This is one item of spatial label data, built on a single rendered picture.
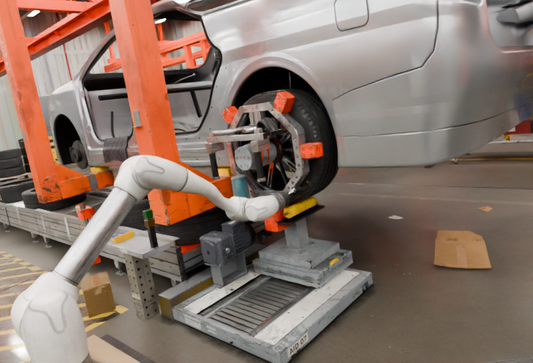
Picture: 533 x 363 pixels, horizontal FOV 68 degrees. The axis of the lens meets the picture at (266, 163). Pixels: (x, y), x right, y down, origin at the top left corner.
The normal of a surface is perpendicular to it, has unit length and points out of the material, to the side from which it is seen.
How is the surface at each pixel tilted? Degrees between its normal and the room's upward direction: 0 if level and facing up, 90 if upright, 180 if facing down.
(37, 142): 90
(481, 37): 88
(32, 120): 90
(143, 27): 90
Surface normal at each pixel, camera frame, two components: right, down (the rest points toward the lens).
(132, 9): 0.74, 0.00
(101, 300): 0.45, 0.07
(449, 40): -0.07, 0.16
